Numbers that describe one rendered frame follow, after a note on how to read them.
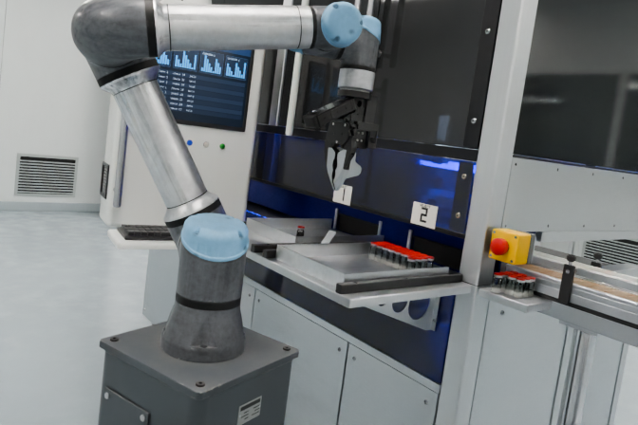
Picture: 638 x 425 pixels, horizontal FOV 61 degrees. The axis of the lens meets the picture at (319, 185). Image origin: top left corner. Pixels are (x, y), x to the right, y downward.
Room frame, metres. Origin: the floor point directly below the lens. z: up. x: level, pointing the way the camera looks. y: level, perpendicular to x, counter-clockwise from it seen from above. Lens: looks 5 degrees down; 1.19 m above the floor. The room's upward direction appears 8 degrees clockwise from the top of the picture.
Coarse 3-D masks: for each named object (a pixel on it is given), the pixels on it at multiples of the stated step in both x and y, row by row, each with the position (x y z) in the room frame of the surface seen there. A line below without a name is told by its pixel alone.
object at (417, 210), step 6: (414, 204) 1.47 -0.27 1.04; (420, 204) 1.45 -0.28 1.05; (426, 204) 1.43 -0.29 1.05; (414, 210) 1.46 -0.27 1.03; (420, 210) 1.45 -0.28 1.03; (432, 210) 1.42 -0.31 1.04; (414, 216) 1.46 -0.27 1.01; (420, 216) 1.45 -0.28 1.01; (432, 216) 1.41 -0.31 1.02; (414, 222) 1.46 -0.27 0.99; (420, 222) 1.44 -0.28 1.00; (426, 222) 1.43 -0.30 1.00; (432, 222) 1.41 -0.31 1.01; (432, 228) 1.41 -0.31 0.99
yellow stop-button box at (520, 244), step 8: (496, 232) 1.26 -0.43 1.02; (504, 232) 1.24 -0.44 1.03; (512, 232) 1.23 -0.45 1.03; (520, 232) 1.25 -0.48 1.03; (528, 232) 1.26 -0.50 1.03; (512, 240) 1.22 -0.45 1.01; (520, 240) 1.22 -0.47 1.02; (528, 240) 1.24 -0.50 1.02; (512, 248) 1.22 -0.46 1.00; (520, 248) 1.22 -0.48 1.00; (528, 248) 1.24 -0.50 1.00; (496, 256) 1.25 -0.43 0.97; (504, 256) 1.23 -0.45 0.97; (512, 256) 1.22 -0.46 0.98; (520, 256) 1.22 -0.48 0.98; (528, 256) 1.25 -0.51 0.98; (512, 264) 1.22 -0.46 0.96; (520, 264) 1.23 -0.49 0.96
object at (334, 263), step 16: (288, 256) 1.27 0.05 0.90; (304, 256) 1.22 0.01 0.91; (320, 256) 1.38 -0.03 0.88; (336, 256) 1.41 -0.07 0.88; (352, 256) 1.44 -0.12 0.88; (320, 272) 1.17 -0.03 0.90; (336, 272) 1.12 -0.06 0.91; (352, 272) 1.26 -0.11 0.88; (368, 272) 1.14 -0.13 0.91; (384, 272) 1.17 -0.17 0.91; (400, 272) 1.21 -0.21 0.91; (416, 272) 1.24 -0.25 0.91; (432, 272) 1.28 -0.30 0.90
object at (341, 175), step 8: (344, 152) 1.12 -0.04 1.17; (344, 160) 1.12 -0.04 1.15; (352, 160) 1.14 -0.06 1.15; (336, 168) 1.14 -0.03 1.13; (352, 168) 1.14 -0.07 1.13; (360, 168) 1.16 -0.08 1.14; (336, 176) 1.13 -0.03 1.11; (344, 176) 1.13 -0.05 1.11; (352, 176) 1.15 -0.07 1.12; (336, 184) 1.14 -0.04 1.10
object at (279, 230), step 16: (256, 224) 1.60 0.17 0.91; (272, 224) 1.70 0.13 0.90; (288, 224) 1.74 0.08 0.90; (304, 224) 1.78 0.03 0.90; (320, 224) 1.82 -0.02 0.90; (288, 240) 1.46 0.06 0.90; (304, 240) 1.46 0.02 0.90; (320, 240) 1.49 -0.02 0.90; (336, 240) 1.53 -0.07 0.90; (352, 240) 1.57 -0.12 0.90; (368, 240) 1.61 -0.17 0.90
